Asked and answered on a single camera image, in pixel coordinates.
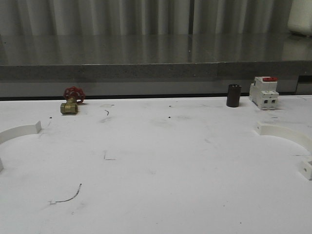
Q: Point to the white circuit breaker red switch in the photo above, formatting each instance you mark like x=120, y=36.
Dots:
x=263, y=93

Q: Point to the brass valve red handwheel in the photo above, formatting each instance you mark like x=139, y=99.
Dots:
x=74, y=96

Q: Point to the dark brown cylindrical coupling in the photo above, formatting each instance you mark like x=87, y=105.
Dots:
x=233, y=97

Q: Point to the white half-ring pipe clamp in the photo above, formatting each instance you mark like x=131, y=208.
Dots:
x=305, y=167
x=20, y=131

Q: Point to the grey stone counter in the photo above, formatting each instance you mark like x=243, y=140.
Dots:
x=42, y=67

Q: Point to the white container on counter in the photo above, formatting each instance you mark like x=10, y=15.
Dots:
x=300, y=17

